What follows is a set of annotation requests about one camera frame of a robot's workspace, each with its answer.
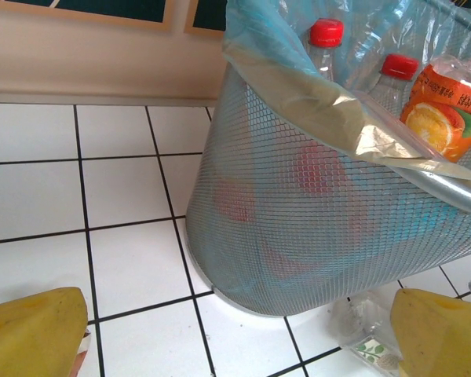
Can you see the grey metal mesh bin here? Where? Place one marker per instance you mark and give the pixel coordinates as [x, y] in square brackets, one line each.
[298, 235]

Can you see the orange juice bottle fruit label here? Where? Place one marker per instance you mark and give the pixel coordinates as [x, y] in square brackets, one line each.
[443, 118]

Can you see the blue plastic bin liner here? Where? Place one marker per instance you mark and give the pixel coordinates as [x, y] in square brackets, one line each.
[267, 47]

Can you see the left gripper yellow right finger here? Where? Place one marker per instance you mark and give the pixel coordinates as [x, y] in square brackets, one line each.
[443, 337]

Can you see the clear cola bottle red label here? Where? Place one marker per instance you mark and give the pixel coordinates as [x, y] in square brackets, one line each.
[326, 33]
[398, 66]

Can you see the clear bottle green white label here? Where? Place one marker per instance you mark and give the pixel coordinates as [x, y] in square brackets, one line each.
[361, 337]

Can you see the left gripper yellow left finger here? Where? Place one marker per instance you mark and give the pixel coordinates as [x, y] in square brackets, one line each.
[27, 334]

